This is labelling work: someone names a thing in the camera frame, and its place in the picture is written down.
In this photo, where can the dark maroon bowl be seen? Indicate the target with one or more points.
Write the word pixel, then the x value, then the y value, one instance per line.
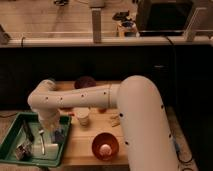
pixel 84 82

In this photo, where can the white egg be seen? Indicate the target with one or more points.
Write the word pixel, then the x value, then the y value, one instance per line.
pixel 105 149

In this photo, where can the small red object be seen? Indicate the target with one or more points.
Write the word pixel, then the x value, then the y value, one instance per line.
pixel 102 110

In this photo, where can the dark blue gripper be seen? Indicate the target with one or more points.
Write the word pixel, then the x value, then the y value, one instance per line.
pixel 58 136

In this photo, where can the small yellow box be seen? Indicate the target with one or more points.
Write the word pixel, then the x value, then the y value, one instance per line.
pixel 126 29

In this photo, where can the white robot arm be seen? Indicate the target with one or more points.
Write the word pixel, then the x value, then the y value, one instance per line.
pixel 147 135

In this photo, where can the metal spoon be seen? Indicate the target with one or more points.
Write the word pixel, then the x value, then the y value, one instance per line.
pixel 41 132

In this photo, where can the white vertical post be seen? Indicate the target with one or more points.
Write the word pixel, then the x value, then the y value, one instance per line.
pixel 96 24

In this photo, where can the green plastic tray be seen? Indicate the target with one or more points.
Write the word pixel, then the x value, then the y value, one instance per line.
pixel 15 136

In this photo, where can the white paper cup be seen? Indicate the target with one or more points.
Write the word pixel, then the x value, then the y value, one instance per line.
pixel 82 115

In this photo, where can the white sponge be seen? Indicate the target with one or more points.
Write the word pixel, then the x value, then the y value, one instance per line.
pixel 46 152

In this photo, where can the black handled spatula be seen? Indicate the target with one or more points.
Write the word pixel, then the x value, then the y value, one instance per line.
pixel 28 131

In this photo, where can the red bowl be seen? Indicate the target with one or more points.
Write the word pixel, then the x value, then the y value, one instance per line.
pixel 105 138

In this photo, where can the black monitor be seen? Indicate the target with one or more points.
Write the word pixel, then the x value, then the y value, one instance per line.
pixel 162 15

